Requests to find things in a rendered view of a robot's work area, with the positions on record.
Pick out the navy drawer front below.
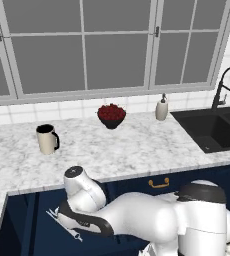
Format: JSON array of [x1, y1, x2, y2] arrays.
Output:
[[100, 169, 205, 202]]

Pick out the navy open drawer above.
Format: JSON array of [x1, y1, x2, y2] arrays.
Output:
[[0, 188, 151, 256]]

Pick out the black bowl of red fruit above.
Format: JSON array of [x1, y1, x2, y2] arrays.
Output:
[[97, 103, 127, 130]]

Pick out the cream soap dispenser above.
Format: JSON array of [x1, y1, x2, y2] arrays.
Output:
[[155, 93, 169, 122]]

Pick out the grey framed window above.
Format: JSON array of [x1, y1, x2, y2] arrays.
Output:
[[0, 0, 230, 108]]

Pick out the black sink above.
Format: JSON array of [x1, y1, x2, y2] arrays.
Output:
[[169, 105, 230, 154]]

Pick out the black tap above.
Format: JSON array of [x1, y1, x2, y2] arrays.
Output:
[[211, 66, 230, 110]]

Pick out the gold drawer handle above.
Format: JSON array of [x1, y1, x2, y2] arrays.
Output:
[[148, 177, 171, 189]]

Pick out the cream mug with black handle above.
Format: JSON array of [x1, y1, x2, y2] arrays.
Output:
[[35, 123, 61, 156]]

